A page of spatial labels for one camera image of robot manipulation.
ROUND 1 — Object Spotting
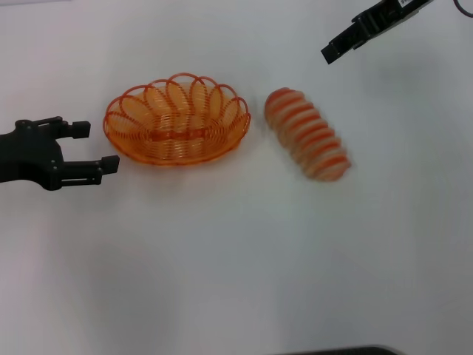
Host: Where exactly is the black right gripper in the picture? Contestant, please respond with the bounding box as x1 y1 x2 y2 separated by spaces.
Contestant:
320 0 434 66

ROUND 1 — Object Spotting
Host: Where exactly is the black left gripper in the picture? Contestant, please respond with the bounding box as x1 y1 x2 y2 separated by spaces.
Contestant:
0 115 120 192

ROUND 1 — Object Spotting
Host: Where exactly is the striped orange bread loaf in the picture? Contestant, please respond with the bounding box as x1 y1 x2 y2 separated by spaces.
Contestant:
263 87 352 183

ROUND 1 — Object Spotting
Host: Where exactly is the orange wire basket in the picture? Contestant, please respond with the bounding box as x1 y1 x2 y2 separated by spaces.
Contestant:
103 72 252 169

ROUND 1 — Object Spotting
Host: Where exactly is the grey right arm cable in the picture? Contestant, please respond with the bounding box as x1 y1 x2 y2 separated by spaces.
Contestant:
452 0 473 18

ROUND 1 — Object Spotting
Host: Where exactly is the black robot torso part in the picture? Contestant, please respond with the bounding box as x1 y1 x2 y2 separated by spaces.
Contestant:
283 344 401 355

